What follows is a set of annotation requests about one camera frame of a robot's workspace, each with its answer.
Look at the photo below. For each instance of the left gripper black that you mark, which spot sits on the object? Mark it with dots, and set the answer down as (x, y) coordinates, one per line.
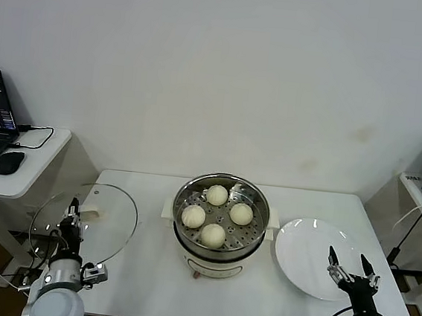
(69, 239)

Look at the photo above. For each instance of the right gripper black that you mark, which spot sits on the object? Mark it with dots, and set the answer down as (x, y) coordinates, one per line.
(362, 297)

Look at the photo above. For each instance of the white steamed baozi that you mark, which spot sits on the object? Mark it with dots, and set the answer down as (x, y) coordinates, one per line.
(193, 216)
(242, 213)
(216, 194)
(212, 236)

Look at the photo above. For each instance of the steel perforated steamer basket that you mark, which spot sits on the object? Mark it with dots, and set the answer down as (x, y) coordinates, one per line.
(222, 215)

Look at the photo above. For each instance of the white round plate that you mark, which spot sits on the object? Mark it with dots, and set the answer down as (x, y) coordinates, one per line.
(298, 256)

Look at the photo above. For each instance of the white side table rounded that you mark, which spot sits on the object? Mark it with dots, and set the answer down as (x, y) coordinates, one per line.
(42, 164)

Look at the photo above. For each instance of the black computer mouse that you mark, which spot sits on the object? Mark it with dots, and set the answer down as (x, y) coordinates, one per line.
(8, 162)

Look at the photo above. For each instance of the cream electric cooker base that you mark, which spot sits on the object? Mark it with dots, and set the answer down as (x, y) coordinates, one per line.
(215, 265)

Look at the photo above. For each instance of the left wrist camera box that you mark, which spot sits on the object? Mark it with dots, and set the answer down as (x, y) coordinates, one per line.
(94, 272)

